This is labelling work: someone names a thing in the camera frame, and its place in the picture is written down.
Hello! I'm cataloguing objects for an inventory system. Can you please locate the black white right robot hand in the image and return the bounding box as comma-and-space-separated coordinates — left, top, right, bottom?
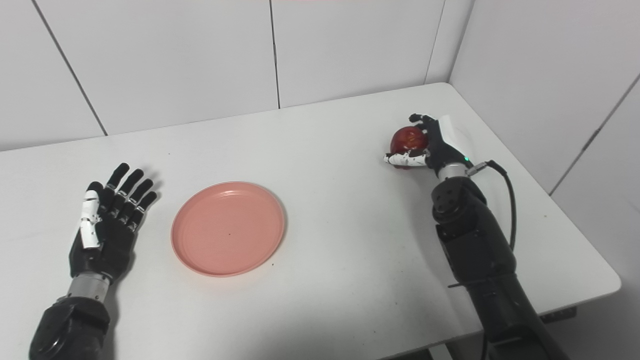
383, 113, 473, 180

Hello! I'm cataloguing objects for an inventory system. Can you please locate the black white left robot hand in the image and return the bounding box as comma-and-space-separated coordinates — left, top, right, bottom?
68, 163, 158, 285

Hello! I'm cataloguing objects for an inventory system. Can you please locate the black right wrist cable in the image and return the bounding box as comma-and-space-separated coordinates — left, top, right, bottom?
467, 159, 517, 251

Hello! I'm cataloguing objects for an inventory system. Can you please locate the red apple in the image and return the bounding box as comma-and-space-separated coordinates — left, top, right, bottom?
390, 126, 430, 170

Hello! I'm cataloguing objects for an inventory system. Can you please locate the black table frame bracket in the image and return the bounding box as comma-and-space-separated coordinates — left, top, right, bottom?
540, 306, 577, 325

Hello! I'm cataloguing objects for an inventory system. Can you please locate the pink round plate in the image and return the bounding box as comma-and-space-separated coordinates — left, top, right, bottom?
170, 181, 287, 278

